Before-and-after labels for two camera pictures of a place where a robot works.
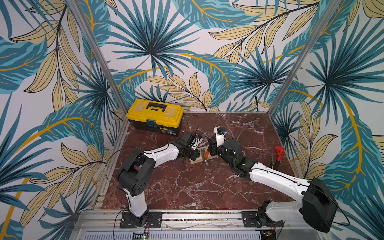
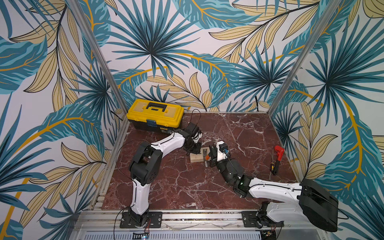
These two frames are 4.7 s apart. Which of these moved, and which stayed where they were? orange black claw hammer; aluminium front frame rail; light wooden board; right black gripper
Moved: right black gripper
Stayed: aluminium front frame rail; orange black claw hammer; light wooden board
